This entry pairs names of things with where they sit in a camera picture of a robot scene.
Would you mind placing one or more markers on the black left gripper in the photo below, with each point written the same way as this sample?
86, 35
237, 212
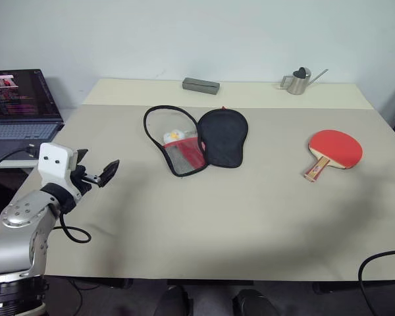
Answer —
80, 181

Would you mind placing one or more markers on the red table tennis paddle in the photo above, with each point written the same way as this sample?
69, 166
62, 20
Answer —
337, 146

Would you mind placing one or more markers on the red black paddle case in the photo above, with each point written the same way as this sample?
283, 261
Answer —
222, 141

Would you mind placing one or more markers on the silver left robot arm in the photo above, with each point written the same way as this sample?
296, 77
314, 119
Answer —
16, 230

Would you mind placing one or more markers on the white yellow plush charm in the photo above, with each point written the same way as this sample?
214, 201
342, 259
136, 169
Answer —
172, 136

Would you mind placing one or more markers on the white side table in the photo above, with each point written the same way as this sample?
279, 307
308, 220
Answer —
6, 164

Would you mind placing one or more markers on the open dark laptop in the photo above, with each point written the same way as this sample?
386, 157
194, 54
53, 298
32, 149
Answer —
19, 98

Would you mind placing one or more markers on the grey rectangular box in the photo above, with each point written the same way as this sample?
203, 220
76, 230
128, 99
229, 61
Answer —
200, 86

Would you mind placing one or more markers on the small metal watering can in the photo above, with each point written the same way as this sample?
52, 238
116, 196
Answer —
298, 84

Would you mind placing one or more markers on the dark rounded shape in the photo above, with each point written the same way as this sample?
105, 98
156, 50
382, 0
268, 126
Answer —
253, 304
171, 303

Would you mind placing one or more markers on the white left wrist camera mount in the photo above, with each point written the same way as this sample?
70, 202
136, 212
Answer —
54, 164

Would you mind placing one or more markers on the black table frame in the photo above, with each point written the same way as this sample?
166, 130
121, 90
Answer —
210, 282

